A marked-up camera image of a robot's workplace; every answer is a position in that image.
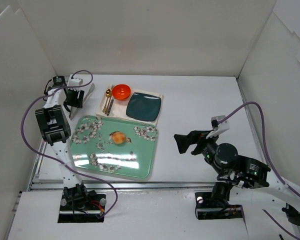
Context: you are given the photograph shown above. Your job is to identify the silver metal tongs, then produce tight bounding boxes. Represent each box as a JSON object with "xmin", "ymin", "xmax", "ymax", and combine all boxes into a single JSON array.
[{"xmin": 69, "ymin": 83, "xmax": 95, "ymax": 120}]

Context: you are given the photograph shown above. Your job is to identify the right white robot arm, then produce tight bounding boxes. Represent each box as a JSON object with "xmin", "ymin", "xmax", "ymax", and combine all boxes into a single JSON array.
[{"xmin": 174, "ymin": 130, "xmax": 300, "ymax": 226}]

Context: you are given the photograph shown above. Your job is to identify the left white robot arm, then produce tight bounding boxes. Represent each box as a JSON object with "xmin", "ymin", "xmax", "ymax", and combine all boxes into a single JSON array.
[{"xmin": 35, "ymin": 76, "xmax": 89, "ymax": 203}]

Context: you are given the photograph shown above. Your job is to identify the round bread bun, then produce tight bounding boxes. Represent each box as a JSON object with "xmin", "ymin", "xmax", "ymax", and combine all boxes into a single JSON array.
[{"xmin": 112, "ymin": 131, "xmax": 126, "ymax": 145}]

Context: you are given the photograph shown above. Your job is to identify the gold spoon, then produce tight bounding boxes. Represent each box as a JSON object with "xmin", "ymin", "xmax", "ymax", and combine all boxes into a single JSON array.
[{"xmin": 102, "ymin": 89, "xmax": 112, "ymax": 113}]

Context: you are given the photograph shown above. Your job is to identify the orange bowl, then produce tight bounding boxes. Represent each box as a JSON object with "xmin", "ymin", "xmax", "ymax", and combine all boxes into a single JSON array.
[{"xmin": 112, "ymin": 84, "xmax": 131, "ymax": 101}]

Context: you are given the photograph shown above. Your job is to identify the green floral tray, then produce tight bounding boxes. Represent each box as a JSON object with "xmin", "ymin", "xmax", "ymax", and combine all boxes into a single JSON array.
[{"xmin": 70, "ymin": 115, "xmax": 158, "ymax": 179}]

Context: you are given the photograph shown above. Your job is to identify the dark teal square plate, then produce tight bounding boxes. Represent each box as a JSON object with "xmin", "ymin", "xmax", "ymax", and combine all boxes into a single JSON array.
[{"xmin": 126, "ymin": 92, "xmax": 162, "ymax": 122}]

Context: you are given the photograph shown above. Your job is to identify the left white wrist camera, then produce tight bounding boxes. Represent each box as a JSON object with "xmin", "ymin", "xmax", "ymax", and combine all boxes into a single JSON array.
[{"xmin": 67, "ymin": 77, "xmax": 83, "ymax": 88}]

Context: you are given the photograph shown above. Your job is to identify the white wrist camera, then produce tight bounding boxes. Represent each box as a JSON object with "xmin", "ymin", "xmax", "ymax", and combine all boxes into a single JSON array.
[
  {"xmin": 67, "ymin": 77, "xmax": 83, "ymax": 88},
  {"xmin": 206, "ymin": 115, "xmax": 230, "ymax": 139}
]

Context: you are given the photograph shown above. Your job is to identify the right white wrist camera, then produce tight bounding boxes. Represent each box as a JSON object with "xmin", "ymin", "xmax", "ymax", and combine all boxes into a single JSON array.
[{"xmin": 206, "ymin": 115, "xmax": 230, "ymax": 139}]

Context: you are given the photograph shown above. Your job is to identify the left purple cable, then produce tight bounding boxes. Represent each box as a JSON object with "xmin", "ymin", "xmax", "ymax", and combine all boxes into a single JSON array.
[{"xmin": 20, "ymin": 69, "xmax": 119, "ymax": 219}]

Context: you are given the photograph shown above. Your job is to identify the dark handled knife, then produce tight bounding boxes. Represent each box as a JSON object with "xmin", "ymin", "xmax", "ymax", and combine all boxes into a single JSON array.
[{"xmin": 106, "ymin": 98, "xmax": 115, "ymax": 116}]

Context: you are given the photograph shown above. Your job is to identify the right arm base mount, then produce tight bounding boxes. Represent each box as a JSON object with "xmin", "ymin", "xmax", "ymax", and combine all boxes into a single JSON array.
[{"xmin": 194, "ymin": 182, "xmax": 244, "ymax": 220}]

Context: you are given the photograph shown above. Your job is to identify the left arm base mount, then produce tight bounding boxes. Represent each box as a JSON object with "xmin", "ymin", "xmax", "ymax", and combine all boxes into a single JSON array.
[{"xmin": 57, "ymin": 190, "xmax": 107, "ymax": 224}]

